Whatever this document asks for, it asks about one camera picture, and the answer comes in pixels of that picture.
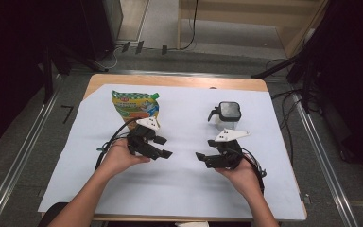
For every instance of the yellow green refill pouch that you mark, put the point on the yellow green refill pouch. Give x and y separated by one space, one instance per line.
132 105

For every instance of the white table sheet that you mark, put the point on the white table sheet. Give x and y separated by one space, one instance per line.
186 189

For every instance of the long metal floor rail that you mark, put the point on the long metal floor rail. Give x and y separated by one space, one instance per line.
324 164
19 164

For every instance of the grey metal cabinet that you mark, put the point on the grey metal cabinet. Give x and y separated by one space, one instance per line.
115 19

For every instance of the person's right hand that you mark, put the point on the person's right hand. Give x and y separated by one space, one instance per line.
244 179

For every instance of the metal cross rail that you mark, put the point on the metal cross rail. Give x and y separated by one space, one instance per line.
170 72

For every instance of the black stand leg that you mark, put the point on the black stand leg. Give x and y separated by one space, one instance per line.
274 66

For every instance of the person's left hand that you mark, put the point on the person's left hand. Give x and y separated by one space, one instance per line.
119 159

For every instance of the light wooden shelf unit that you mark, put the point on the light wooden shelf unit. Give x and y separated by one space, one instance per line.
249 12

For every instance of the dark curtain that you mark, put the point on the dark curtain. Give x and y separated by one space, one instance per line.
19 63
353 78

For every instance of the clear jar with black lid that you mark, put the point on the clear jar with black lid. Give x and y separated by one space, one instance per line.
230 111

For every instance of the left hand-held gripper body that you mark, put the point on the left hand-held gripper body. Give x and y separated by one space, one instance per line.
141 138

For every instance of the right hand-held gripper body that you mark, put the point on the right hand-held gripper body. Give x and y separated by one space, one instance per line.
228 154

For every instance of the wooden table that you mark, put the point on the wooden table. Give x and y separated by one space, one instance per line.
170 80

